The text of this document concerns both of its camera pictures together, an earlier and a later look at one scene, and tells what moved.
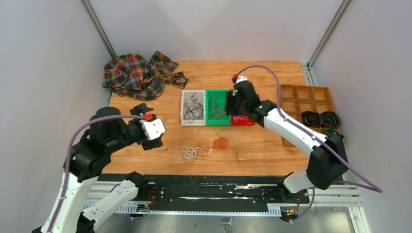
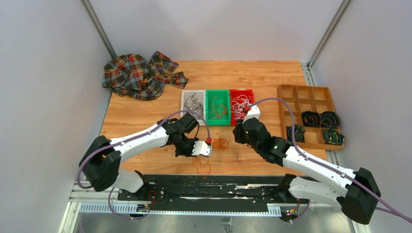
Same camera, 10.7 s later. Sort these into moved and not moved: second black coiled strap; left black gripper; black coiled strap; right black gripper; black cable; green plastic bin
Moved: left black gripper; right black gripper
Not moved: green plastic bin; black cable; black coiled strap; second black coiled strap
